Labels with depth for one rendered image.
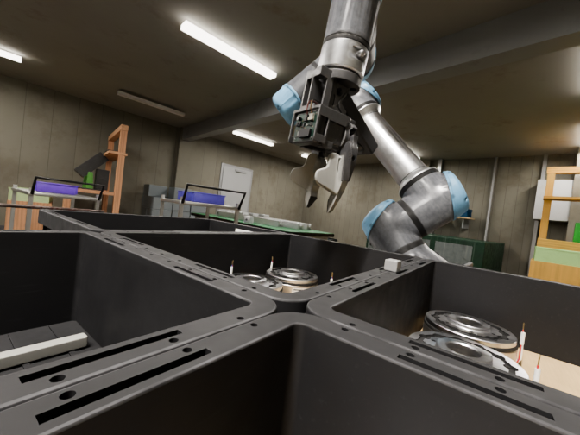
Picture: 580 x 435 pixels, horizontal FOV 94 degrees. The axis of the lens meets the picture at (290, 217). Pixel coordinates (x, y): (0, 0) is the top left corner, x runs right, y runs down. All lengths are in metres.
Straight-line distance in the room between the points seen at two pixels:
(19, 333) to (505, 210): 7.72
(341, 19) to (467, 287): 0.45
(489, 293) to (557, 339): 0.09
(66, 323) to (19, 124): 7.02
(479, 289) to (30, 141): 7.28
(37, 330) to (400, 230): 0.68
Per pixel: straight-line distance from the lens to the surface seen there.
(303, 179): 0.48
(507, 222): 7.73
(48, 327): 0.40
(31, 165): 7.30
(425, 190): 0.76
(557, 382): 0.46
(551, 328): 0.53
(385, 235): 0.74
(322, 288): 0.20
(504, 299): 0.52
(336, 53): 0.47
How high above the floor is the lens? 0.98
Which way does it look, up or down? 1 degrees down
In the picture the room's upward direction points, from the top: 7 degrees clockwise
